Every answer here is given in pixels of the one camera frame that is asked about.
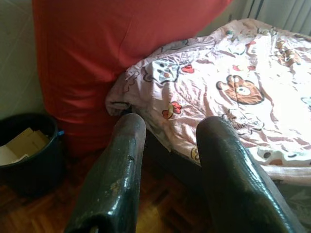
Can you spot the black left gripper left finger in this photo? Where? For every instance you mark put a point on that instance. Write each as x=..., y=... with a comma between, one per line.
x=114, y=174

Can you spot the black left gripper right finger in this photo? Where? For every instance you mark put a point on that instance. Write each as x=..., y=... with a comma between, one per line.
x=233, y=174

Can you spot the black bed base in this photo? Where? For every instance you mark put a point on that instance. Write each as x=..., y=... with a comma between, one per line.
x=170, y=160

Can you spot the black round waste bin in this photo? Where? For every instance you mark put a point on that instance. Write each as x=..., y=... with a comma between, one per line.
x=36, y=174

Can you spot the pink cartoon print blanket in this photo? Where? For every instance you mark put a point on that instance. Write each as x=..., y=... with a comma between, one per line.
x=230, y=85

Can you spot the brown cardboard piece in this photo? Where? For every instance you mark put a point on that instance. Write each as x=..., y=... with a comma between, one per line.
x=29, y=140

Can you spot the red fabric covered mattress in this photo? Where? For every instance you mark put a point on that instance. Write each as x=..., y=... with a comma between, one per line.
x=109, y=48

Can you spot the grey curtain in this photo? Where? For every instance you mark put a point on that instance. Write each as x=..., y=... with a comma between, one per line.
x=279, y=14

